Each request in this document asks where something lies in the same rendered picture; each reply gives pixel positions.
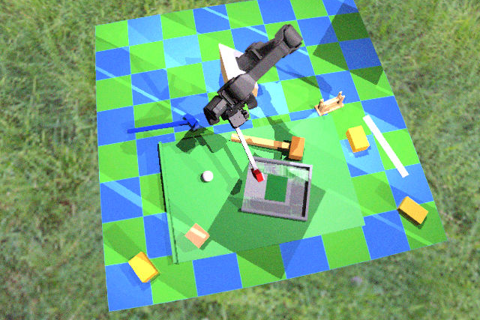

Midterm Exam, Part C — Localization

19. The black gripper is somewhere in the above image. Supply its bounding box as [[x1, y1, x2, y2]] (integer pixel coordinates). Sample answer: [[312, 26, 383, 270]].
[[204, 92, 258, 126]]

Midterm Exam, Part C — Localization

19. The white flat bar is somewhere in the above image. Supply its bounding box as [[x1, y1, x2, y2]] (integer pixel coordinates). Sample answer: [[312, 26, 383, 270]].
[[363, 115, 409, 177]]

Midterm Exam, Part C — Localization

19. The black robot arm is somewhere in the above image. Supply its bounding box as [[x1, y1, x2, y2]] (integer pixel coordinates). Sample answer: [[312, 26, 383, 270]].
[[203, 23, 304, 129]]

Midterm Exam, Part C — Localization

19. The white golf ball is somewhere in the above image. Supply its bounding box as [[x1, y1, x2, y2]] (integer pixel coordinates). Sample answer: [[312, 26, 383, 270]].
[[202, 171, 213, 181]]

